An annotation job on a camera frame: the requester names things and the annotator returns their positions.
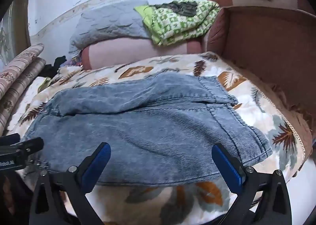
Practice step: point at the patterned metal door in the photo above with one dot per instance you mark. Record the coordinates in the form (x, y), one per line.
(9, 29)

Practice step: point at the yellow-green cloth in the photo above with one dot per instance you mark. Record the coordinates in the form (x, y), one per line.
(45, 83)

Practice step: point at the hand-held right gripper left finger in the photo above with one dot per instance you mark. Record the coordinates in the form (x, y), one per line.
(97, 165)

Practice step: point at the black cloth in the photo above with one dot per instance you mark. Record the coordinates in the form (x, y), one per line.
(58, 63)

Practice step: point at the multicoloured cloth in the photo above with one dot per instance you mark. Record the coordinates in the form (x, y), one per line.
(74, 62)

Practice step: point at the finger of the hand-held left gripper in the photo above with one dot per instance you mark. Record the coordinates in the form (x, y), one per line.
(9, 139)
(29, 147)

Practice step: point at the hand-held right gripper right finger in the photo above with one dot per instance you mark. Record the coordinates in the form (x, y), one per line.
(227, 168)

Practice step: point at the blue denim pants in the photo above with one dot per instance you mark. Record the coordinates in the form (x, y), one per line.
(148, 136)

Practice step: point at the leaf print blanket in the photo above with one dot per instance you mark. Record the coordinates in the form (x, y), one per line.
(259, 116)

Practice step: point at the green patterned blanket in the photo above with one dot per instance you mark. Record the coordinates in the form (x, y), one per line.
(172, 27)

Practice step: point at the pink pillow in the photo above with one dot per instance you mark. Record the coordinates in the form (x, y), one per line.
(108, 24)

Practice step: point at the dark cloth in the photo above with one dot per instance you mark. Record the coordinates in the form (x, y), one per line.
(180, 7)

